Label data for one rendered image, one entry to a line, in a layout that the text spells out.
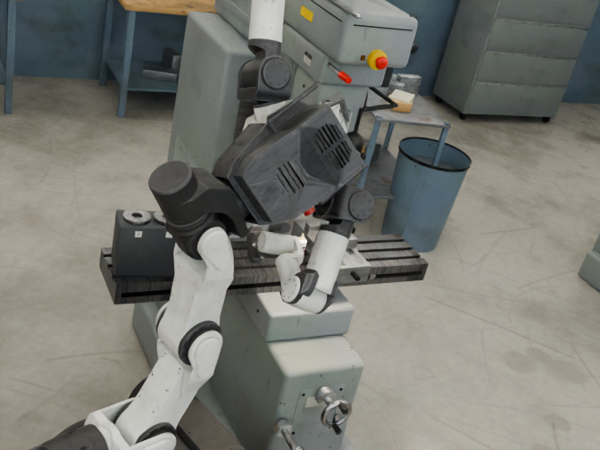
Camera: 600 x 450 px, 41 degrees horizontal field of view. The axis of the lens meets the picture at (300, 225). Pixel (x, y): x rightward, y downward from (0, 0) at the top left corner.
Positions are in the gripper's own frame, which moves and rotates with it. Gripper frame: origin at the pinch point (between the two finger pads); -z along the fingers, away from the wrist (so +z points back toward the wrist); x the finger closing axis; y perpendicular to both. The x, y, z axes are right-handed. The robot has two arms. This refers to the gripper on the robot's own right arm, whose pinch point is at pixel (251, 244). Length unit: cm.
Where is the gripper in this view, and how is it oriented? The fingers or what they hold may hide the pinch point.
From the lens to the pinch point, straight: 268.1
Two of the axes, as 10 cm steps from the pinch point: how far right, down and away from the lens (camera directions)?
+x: -0.3, -10.0, 0.1
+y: -9.0, 0.2, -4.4
